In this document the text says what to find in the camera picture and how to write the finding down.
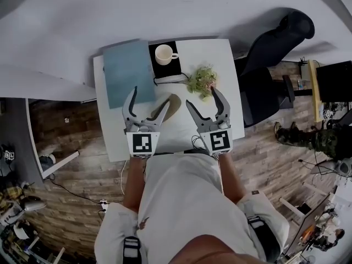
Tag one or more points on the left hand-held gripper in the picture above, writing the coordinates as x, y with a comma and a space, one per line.
143, 144

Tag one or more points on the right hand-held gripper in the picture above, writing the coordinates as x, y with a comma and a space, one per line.
217, 142

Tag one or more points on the tan brown vase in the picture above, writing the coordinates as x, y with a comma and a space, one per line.
173, 106

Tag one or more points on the person's right forearm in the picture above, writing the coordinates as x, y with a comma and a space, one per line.
231, 179

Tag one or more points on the person's left forearm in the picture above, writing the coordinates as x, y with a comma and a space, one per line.
134, 183

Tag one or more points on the dried flower bouquet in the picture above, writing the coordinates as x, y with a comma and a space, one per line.
203, 80

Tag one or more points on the blue-grey folder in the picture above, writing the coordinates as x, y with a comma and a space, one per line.
127, 73

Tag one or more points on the black notebook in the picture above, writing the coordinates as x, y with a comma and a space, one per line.
169, 70

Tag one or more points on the black office chair with headrest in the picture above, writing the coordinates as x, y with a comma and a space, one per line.
261, 92

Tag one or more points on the cream cup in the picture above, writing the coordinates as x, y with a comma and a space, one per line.
164, 55

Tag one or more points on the clear water bottle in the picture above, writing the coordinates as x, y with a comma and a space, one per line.
300, 84

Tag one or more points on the person's white shirt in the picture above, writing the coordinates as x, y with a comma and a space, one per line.
187, 202

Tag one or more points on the white power strip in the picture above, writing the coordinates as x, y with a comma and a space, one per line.
104, 205

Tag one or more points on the yellow wooden table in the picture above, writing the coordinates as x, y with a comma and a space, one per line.
314, 98

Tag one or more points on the unused hand-held gripper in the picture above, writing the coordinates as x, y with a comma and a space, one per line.
327, 114
9, 155

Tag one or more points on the black monitor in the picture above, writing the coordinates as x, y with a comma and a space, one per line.
334, 81

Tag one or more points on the white grey chair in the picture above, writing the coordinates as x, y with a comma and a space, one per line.
34, 205

